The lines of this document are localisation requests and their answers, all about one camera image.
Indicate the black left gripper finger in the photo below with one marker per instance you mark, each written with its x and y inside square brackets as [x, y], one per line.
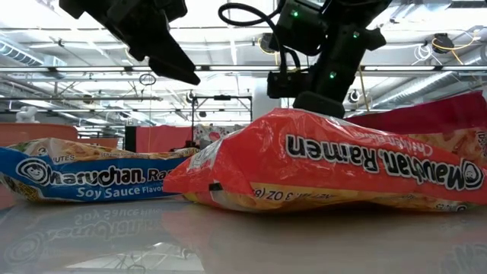
[171, 64]
[140, 52]

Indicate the orange Maruchan noodle packet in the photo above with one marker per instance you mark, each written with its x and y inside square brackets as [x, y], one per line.
[304, 167]

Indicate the blue soy sauce noodle packet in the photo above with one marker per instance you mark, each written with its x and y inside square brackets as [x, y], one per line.
[95, 179]

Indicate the black background robot arm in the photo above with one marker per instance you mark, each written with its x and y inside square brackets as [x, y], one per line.
[189, 144]

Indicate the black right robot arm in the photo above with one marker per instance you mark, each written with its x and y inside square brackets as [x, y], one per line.
[304, 30]

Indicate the grey horizontal ceiling pipe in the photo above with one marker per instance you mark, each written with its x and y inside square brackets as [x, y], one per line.
[114, 98]

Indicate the white round pillar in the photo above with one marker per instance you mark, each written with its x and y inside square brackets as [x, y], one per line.
[260, 102]

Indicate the orange-red partition curtain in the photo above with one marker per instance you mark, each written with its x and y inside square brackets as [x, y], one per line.
[163, 139]

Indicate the floral patterned cloth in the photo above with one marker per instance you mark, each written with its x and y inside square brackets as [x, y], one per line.
[201, 133]

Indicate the white robot figure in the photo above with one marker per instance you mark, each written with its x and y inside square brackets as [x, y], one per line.
[26, 114]

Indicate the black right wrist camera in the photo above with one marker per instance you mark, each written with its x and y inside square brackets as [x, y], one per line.
[287, 84]

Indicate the black metal frame stand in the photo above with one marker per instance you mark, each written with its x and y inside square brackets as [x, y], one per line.
[222, 97]

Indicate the black partition post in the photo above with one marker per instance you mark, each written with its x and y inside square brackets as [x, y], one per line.
[130, 139]

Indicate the silver ventilation duct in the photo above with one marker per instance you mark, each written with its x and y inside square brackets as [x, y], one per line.
[23, 55]
[418, 89]

